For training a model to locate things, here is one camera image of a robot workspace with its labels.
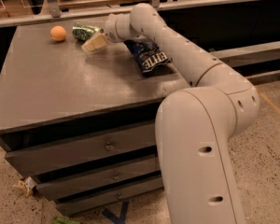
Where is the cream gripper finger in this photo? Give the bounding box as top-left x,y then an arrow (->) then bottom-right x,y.
81,32 -> 108,52

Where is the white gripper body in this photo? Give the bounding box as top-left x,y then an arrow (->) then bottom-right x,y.
104,14 -> 128,43

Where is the green crushed can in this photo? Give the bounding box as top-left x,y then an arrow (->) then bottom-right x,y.
72,22 -> 101,41

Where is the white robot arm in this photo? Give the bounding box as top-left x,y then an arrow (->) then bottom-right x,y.
82,4 -> 259,224

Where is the orange fruit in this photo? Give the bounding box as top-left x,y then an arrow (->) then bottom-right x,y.
50,26 -> 66,42

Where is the blue chip bag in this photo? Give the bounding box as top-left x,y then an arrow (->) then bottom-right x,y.
124,38 -> 170,76

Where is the grey metal railing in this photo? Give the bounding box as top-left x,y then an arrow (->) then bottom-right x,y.
0,0 -> 280,30

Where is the grey drawer cabinet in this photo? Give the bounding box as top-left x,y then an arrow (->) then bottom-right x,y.
0,23 -> 188,204

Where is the top grey drawer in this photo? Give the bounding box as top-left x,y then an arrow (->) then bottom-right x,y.
6,121 -> 155,176

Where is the grey drawer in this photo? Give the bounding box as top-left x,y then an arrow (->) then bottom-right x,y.
56,175 -> 163,216
37,155 -> 160,201
6,121 -> 155,176

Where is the middle grey drawer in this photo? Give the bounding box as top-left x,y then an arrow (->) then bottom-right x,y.
37,155 -> 160,201

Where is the crumpled paper scrap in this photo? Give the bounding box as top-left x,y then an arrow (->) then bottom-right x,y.
13,176 -> 36,197

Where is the bottom grey drawer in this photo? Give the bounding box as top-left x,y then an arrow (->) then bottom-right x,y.
56,175 -> 163,216

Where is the green object on floor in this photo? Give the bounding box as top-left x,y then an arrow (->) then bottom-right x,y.
51,217 -> 81,224

